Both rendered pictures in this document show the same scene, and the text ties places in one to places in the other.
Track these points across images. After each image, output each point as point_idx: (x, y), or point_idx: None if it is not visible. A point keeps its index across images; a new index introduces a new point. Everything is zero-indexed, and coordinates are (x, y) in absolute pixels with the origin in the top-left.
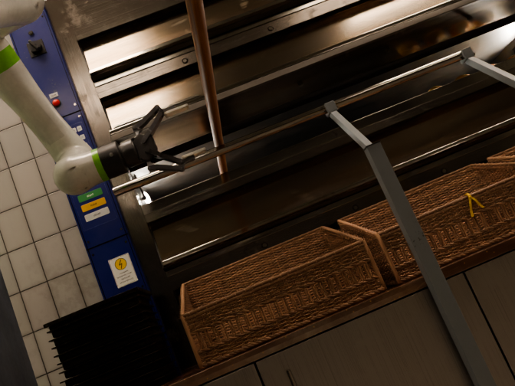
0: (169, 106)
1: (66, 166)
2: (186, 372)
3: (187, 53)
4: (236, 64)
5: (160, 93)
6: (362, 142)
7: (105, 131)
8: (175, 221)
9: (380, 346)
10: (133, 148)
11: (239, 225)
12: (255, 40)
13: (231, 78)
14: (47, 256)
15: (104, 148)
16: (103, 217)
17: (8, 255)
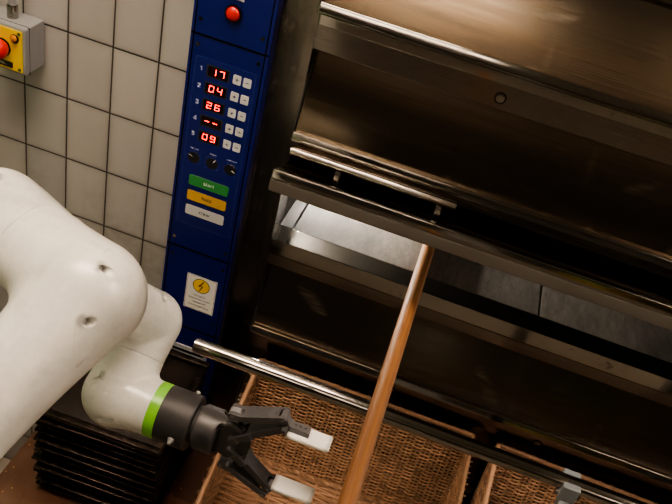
0: (302, 431)
1: (99, 412)
2: (182, 495)
3: (516, 88)
4: (577, 166)
5: (417, 113)
6: None
7: (288, 106)
8: (306, 279)
9: None
10: (207, 450)
11: (378, 356)
12: (649, 158)
13: (545, 188)
14: (116, 199)
15: (166, 424)
16: (211, 224)
17: (66, 161)
